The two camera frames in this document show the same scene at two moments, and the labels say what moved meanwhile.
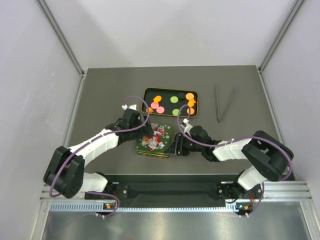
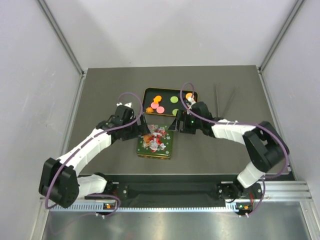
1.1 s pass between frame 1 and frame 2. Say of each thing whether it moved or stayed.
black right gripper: moved
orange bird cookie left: stayed
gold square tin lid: stayed
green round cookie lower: stayed
